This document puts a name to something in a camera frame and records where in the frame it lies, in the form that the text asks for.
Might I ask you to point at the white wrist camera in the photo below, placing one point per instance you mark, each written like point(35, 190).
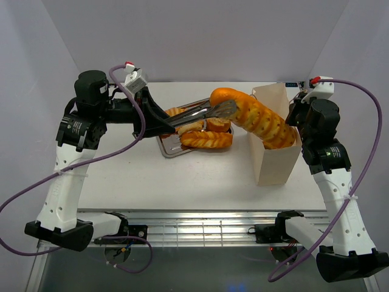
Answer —
point(135, 78)
point(321, 88)

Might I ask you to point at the twisted fake bread front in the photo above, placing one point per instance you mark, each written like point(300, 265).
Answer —
point(206, 139)

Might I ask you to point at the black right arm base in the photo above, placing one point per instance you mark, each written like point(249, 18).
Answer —
point(266, 233)

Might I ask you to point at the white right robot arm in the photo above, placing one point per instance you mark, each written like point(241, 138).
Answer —
point(344, 250)

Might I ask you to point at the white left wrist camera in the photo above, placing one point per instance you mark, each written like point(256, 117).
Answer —
point(135, 78)

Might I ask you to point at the long fake baguette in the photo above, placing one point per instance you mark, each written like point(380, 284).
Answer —
point(256, 118)

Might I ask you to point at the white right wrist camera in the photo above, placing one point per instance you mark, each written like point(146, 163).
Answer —
point(321, 88)

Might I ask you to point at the silver metal tongs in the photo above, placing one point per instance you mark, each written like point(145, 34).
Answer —
point(203, 111)

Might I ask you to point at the round sesame fake bread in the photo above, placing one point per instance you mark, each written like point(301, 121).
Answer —
point(219, 125)

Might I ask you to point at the cream paper bag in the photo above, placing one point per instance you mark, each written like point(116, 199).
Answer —
point(273, 167)

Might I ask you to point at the pale shell fake bread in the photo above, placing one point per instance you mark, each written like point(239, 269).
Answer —
point(195, 126)

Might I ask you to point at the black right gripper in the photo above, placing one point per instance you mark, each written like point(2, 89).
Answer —
point(293, 107)

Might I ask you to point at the silver metal tray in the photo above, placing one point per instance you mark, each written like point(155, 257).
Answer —
point(170, 144)

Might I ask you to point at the aluminium frame rail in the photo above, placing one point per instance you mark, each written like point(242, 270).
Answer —
point(171, 229)

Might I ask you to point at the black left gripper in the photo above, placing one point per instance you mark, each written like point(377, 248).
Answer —
point(157, 115)

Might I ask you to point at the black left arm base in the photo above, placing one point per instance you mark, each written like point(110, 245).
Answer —
point(121, 237)

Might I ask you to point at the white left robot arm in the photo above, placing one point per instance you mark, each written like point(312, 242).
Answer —
point(83, 124)

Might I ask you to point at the small striped fake bread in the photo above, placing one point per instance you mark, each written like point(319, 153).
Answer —
point(174, 111)

